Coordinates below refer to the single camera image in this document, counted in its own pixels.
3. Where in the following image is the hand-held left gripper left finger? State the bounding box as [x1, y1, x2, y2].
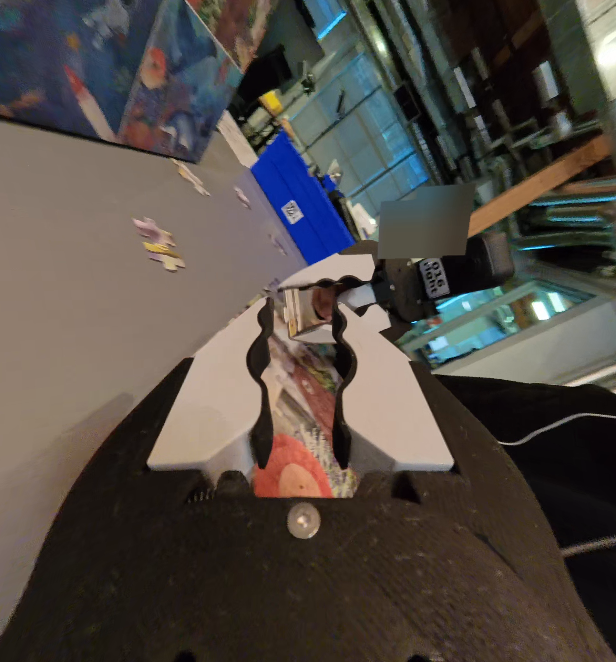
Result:
[147, 296, 276, 475]

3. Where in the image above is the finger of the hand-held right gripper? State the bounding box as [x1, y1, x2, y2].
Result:
[337, 284, 393, 333]
[276, 252, 380, 290]

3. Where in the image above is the wooden beam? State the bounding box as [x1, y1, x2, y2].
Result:
[465, 133, 614, 239]

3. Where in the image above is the black screen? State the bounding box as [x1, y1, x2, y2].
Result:
[236, 46, 294, 107]

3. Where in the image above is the colourful illustrated puzzle box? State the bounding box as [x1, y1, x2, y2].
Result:
[0, 0, 280, 165]

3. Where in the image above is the illustrated jigsaw puzzle board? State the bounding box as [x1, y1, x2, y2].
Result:
[254, 331, 359, 498]

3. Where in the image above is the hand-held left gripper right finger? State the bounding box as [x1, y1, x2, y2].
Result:
[331, 302, 455, 474]

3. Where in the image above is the yellow cream puzzle piece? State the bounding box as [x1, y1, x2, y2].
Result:
[132, 216, 186, 272]

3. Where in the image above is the blue plastic bin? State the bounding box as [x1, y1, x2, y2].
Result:
[251, 129, 358, 265]

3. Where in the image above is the white paper sheet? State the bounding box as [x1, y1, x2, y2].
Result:
[217, 111, 259, 169]

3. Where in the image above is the white drawstring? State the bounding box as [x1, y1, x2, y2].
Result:
[496, 413, 616, 447]
[561, 534, 616, 557]

